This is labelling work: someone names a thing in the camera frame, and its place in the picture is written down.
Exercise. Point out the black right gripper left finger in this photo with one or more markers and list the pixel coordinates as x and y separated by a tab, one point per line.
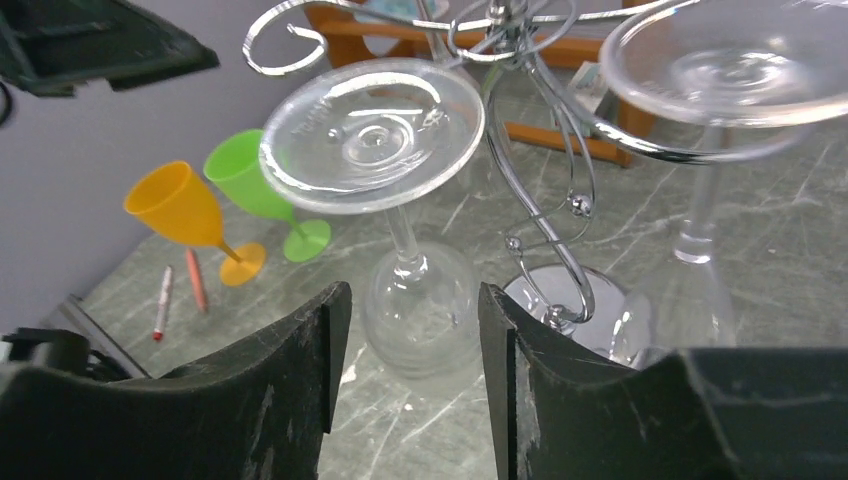
256	409

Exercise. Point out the green plastic goblet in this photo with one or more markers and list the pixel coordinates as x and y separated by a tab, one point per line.
234	167

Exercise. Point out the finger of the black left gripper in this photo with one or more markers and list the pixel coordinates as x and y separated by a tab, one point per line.
50	47

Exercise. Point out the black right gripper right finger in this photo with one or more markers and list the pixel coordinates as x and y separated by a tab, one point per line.
561	411

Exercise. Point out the orange plastic goblet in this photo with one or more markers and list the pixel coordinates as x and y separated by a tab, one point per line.
177	204

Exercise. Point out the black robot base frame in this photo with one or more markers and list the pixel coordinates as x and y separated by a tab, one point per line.
70	340

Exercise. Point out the chrome wine glass rack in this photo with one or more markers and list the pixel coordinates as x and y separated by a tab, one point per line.
512	33

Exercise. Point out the clear tall flute glass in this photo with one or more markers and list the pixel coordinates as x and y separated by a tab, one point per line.
753	75

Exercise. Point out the clear wide wine glass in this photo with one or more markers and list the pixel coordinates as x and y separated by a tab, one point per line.
373	137

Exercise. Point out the silver red-tipped pen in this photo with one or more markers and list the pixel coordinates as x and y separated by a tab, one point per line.
163	305

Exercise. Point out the red pen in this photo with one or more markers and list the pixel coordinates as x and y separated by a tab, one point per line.
195	275

